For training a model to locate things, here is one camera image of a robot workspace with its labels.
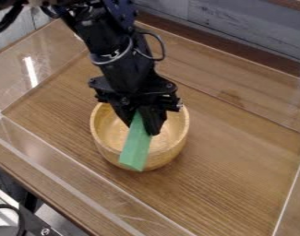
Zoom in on black cable bottom left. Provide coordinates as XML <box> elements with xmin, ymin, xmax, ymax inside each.
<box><xmin>0</xmin><ymin>203</ymin><xmax>25</xmax><ymax>236</ymax></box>

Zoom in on green rectangular block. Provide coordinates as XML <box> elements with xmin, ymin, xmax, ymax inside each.
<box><xmin>118</xmin><ymin>112</ymin><xmax>151</xmax><ymax>171</ymax></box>

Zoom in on clear acrylic enclosure wall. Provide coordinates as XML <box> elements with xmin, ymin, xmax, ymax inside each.
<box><xmin>0</xmin><ymin>17</ymin><xmax>300</xmax><ymax>236</ymax></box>

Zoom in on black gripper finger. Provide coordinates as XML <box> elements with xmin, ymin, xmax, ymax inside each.
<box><xmin>111</xmin><ymin>102</ymin><xmax>136</xmax><ymax>126</ymax></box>
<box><xmin>138</xmin><ymin>106</ymin><xmax>166</xmax><ymax>136</ymax></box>

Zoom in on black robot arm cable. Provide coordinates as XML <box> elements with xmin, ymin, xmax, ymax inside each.
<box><xmin>0</xmin><ymin>0</ymin><xmax>27</xmax><ymax>36</ymax></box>

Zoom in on brown wooden bowl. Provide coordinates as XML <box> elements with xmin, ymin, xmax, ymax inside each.
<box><xmin>88</xmin><ymin>103</ymin><xmax>190</xmax><ymax>172</ymax></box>

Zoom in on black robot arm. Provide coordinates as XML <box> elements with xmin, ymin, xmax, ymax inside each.
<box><xmin>39</xmin><ymin>0</ymin><xmax>181</xmax><ymax>136</ymax></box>

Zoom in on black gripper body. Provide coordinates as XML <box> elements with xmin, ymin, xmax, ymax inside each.
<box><xmin>88</xmin><ymin>45</ymin><xmax>181</xmax><ymax>115</ymax></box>

